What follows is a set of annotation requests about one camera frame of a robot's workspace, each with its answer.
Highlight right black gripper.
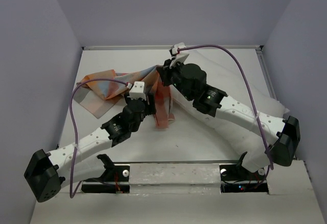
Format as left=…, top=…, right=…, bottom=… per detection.
left=158, top=57, right=194, bottom=101

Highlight orange blue checked pillowcase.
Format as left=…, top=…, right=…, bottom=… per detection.
left=73, top=66, right=175, bottom=129

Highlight white pillow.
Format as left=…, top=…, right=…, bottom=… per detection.
left=172, top=50, right=289, bottom=172

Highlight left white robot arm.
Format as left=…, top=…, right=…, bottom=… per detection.
left=24, top=94, right=156, bottom=203

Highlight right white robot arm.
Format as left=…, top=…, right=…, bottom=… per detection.
left=157, top=59, right=300, bottom=179

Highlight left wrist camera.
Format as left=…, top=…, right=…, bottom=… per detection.
left=129, top=81, right=146, bottom=100

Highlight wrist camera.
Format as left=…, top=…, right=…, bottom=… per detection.
left=169, top=42, right=189, bottom=68
left=129, top=81, right=146, bottom=100

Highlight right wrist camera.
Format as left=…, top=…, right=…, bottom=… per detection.
left=169, top=42, right=189, bottom=68

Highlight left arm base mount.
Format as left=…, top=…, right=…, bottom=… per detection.
left=81, top=154, right=130, bottom=194

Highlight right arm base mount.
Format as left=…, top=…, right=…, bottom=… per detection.
left=220, top=152, right=269, bottom=193

